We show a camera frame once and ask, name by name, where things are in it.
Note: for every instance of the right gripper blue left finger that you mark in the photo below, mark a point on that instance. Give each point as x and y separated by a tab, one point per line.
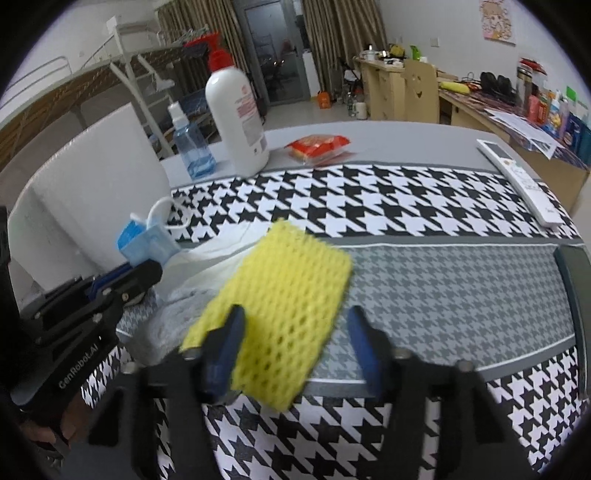
214	360

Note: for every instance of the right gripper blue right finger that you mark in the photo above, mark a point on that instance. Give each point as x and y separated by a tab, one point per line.
373	352

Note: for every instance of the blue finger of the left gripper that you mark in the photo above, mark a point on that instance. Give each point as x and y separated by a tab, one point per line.
127	281
64	319

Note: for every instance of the blue face mask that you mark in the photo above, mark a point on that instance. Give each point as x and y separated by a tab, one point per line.
150	238

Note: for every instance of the yellow foam fruit net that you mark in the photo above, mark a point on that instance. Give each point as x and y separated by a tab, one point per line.
291	286

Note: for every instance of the person's left hand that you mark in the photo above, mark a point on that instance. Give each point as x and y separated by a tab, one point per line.
44	438

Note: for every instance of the white tissue cloth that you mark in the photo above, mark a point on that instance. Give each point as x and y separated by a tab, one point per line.
190	280

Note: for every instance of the white foam box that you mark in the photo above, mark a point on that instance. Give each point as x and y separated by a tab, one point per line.
66	221

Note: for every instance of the houndstooth table mat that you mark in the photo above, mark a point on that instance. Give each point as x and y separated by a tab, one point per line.
448	262

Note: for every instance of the blue spray bottle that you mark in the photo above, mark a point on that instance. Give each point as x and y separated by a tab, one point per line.
191	145

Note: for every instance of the white lotion pump bottle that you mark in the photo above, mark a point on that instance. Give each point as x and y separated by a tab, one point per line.
235	113

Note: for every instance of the metal bunk bed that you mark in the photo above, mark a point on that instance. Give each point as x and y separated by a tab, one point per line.
134	53

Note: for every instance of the red snack packet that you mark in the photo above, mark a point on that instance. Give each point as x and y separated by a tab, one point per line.
317	149

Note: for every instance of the black smartphone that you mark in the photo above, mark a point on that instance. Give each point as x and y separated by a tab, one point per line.
574	267

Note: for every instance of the white remote control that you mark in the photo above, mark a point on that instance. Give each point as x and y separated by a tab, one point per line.
530	191

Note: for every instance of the white floor jug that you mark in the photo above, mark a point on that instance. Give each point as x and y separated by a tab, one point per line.
361	111

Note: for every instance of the orange container on floor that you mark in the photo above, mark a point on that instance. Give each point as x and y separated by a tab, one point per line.
324	100

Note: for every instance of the wooden desk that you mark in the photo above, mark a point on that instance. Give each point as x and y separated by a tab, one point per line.
386	93

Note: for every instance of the left brown curtain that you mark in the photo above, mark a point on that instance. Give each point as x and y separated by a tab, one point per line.
176	18

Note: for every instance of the brown curtain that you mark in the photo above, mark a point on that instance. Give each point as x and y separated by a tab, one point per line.
176	18
340	30

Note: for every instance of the white papers on desk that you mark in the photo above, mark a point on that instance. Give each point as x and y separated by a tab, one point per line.
538	138

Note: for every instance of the wooden smiley chair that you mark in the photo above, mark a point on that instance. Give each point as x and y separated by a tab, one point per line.
421	92

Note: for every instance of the yellow object on desk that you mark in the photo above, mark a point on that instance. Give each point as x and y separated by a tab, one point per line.
457	87

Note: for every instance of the glass balcony door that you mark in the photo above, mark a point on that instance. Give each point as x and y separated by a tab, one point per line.
274	43

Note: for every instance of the black headphones on desk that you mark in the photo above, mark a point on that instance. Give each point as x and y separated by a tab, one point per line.
498	85

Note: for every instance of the green bottle on desk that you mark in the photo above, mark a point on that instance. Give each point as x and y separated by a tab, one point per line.
416	53

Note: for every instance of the right brown curtain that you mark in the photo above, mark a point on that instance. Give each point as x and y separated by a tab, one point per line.
340	30

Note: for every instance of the cartoon girl poster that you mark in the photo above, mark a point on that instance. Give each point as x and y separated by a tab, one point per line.
497	20

